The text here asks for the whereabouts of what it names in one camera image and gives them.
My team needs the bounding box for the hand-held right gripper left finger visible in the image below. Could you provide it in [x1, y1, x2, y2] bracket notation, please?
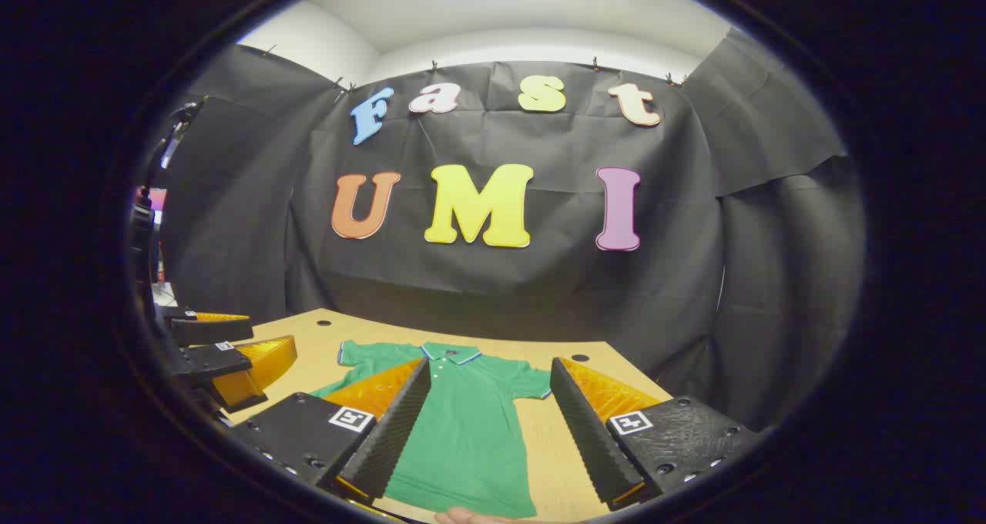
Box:
[229, 357, 432, 507]

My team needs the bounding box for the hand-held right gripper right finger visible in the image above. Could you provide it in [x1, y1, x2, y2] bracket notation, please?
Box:
[550, 356, 769, 512]

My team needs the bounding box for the green T-shirt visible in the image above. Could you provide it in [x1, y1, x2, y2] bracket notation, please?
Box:
[310, 340, 554, 519]

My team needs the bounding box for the black backdrop cloth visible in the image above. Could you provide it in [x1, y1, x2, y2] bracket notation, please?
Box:
[158, 27, 867, 432]

